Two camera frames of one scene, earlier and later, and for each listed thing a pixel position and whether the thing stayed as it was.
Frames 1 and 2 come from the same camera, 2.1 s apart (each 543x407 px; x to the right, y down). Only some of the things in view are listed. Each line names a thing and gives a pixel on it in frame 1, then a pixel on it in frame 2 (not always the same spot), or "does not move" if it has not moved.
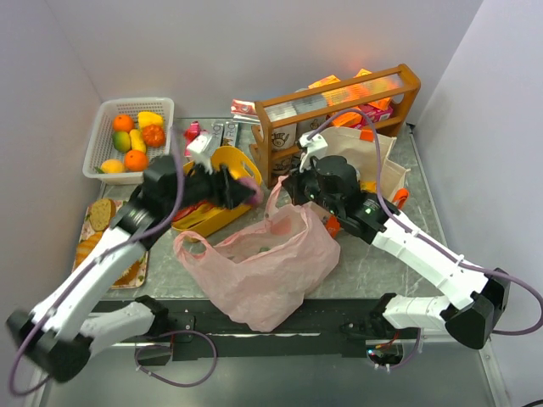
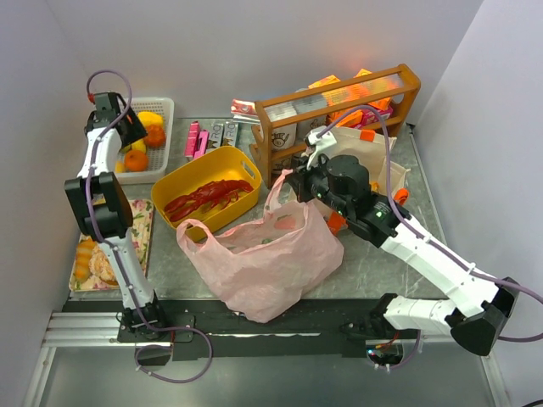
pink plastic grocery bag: x=263 y=270 does not move
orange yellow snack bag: x=368 y=186 does not move
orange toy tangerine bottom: x=136 y=160 does not move
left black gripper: x=226 y=188 -> x=134 y=128
